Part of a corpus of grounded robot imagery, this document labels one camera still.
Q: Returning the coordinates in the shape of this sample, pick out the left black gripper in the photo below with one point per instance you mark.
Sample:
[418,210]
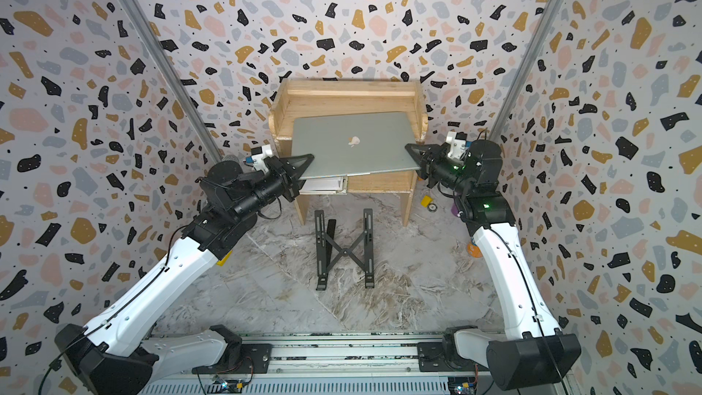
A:
[288,177]

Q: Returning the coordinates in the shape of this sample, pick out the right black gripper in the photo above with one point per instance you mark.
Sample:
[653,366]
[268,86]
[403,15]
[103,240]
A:
[427,166]

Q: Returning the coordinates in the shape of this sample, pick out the silver laptop computer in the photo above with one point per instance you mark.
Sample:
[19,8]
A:
[355,144]

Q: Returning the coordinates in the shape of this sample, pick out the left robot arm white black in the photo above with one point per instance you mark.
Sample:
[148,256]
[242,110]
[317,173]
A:
[112,355]

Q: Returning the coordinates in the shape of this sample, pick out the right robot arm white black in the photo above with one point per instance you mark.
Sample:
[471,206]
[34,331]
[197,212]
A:
[532,350]

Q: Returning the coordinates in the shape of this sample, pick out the black folding laptop stand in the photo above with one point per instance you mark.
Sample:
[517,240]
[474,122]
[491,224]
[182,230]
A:
[329,252]

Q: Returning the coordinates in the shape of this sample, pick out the white book black text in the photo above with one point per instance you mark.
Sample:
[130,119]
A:
[325,186]

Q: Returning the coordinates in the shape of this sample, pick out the yellow tape measure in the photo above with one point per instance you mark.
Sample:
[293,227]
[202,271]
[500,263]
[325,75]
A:
[428,203]

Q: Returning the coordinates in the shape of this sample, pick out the wooden shelf unit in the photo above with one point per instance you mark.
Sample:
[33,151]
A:
[316,98]

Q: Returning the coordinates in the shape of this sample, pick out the orange Fanta can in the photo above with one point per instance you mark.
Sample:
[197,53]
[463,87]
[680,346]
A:
[474,251]

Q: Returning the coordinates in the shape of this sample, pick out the yellow rectangular block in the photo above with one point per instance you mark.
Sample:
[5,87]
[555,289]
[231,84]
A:
[224,259]

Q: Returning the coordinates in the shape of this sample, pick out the left green circuit board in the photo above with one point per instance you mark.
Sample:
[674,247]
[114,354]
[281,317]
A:
[228,386]

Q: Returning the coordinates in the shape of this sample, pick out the green circuit board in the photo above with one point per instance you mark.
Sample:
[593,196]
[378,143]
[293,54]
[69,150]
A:
[462,386]
[228,386]

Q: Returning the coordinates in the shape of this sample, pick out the right green circuit board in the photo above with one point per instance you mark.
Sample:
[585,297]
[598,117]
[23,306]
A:
[462,386]

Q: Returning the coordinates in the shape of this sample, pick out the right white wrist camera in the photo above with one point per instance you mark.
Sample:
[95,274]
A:
[458,146]

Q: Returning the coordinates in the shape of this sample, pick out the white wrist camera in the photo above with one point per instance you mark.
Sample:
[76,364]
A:
[257,158]
[458,146]

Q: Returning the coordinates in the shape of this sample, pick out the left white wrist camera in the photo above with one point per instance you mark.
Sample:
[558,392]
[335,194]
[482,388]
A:
[257,158]

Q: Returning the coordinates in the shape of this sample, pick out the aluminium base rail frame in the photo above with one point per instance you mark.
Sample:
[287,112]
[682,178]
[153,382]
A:
[360,363]

